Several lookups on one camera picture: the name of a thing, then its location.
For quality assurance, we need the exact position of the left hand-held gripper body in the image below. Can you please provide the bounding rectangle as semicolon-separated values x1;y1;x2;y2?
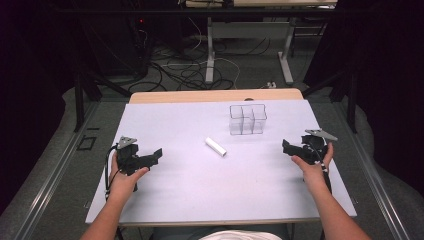
114;135;149;177

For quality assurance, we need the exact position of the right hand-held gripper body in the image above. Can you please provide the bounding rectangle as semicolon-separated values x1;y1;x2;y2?
299;129;338;166

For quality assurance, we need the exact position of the clear acrylic divided organizer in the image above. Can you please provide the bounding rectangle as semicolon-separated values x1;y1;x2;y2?
228;103;268;136

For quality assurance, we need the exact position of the white cylindrical tube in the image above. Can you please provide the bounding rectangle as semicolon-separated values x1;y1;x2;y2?
204;136;228;158

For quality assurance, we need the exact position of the person's right hand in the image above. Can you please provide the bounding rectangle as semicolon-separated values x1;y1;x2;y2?
290;143;334;192

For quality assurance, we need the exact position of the person's left hand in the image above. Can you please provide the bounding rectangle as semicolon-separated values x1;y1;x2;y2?
108;153;150;201

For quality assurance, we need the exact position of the white table sheet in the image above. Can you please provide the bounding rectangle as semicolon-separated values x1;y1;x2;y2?
85;99;358;225

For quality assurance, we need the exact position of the black metal stand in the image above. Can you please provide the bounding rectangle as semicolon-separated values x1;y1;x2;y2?
301;64;360;135
72;64;133;133

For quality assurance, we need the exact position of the person's white shirt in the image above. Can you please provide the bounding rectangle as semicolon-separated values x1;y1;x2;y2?
198;229;284;240

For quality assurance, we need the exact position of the black computer tower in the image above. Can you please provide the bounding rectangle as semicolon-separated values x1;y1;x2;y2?
132;15;152;78

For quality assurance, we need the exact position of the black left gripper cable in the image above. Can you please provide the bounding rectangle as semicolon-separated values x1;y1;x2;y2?
104;144;120;202

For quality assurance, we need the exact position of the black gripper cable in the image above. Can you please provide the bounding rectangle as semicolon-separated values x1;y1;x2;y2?
308;141;334;195
104;144;120;202

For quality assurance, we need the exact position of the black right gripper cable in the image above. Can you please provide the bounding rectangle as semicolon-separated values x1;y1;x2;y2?
308;141;334;195

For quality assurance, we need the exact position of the metal floor rail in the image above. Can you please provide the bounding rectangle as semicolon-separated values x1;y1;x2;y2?
333;99;413;240
11;99;101;240

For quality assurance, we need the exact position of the tangle of black floor cables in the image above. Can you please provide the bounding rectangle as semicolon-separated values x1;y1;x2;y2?
127;35;272;93

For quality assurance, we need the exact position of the white floor cable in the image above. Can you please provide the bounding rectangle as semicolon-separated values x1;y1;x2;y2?
186;16;242;90

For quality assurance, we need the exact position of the white metal desk frame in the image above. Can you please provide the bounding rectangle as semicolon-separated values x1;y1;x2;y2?
179;0;338;86

